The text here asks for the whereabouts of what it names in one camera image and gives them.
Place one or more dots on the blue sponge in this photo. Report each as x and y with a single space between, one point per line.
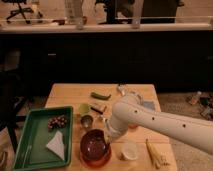
149 105

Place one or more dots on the white folded napkin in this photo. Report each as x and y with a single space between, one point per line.
56 145

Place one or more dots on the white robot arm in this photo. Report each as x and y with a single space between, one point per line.
128 110

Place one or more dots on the white small bowl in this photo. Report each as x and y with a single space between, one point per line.
129 151

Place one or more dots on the small metal cup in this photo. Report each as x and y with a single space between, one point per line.
87 121

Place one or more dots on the dark cabinet counter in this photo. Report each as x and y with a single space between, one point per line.
172 61

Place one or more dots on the dark red bowl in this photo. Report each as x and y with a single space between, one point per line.
93 145

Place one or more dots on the clear plastic item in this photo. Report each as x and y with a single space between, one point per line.
122 88

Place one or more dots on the brown sandwich piece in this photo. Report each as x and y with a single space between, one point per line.
100 108

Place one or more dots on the black office chair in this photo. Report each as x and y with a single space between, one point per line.
22 11

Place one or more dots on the green plastic tray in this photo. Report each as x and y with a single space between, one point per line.
32 153

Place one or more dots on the yellow corn cob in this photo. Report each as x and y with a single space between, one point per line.
157 159

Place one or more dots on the green vegetable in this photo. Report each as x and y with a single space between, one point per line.
99 96

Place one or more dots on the dark grape bunch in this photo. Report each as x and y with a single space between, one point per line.
57 122

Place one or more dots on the light green cup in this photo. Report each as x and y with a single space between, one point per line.
84 109

